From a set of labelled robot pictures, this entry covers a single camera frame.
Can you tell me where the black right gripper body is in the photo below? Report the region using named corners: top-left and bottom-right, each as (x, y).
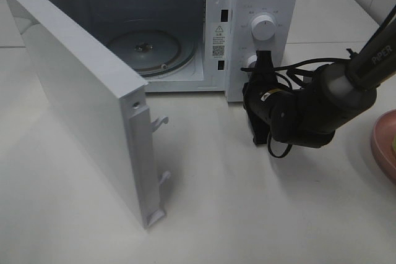
top-left (242, 69), bottom-right (294, 128)

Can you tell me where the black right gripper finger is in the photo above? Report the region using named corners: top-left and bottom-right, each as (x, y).
top-left (249, 115), bottom-right (270, 146)
top-left (255, 50), bottom-right (273, 72)

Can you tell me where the pink round plate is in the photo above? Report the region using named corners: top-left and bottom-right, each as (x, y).
top-left (370, 109), bottom-right (395, 183)

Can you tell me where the white microwave door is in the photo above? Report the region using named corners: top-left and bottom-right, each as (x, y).
top-left (6, 0), bottom-right (168, 228)

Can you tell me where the white bread sandwich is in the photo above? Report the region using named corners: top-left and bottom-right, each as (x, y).
top-left (391, 136), bottom-right (396, 156)

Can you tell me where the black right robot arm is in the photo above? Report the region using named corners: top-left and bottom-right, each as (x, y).
top-left (242, 9), bottom-right (395, 157)

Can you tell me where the white lower microwave knob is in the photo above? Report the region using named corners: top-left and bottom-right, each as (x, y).
top-left (241, 54), bottom-right (257, 72)

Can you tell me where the white microwave knob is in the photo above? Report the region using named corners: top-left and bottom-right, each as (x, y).
top-left (251, 13), bottom-right (277, 41)
top-left (241, 54), bottom-right (257, 72)

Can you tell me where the white upper microwave knob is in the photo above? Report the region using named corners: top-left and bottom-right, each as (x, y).
top-left (251, 13), bottom-right (277, 41)

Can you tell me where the white microwave oven body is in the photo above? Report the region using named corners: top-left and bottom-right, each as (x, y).
top-left (49, 0), bottom-right (296, 102)

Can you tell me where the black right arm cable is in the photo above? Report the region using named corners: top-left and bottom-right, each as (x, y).
top-left (241, 48), bottom-right (356, 159)

